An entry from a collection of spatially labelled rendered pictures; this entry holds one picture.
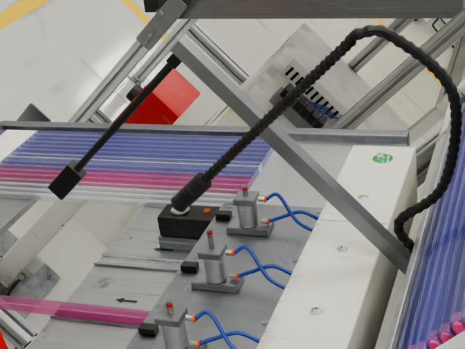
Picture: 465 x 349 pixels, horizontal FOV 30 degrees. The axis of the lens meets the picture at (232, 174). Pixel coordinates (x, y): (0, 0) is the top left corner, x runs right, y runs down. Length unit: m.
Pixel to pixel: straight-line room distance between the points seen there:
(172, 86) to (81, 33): 1.37
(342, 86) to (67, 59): 0.94
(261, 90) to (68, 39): 0.95
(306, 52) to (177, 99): 0.97
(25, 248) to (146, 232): 1.09
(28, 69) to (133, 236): 1.79
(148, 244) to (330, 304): 0.36
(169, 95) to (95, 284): 0.81
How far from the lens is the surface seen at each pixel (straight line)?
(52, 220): 2.12
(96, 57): 3.12
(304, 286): 0.86
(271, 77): 2.47
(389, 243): 0.87
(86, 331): 0.99
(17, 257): 2.24
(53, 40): 3.06
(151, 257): 1.09
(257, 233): 0.98
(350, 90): 2.77
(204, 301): 0.89
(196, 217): 1.07
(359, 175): 1.05
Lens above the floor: 1.77
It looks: 34 degrees down
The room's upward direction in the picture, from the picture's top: 47 degrees clockwise
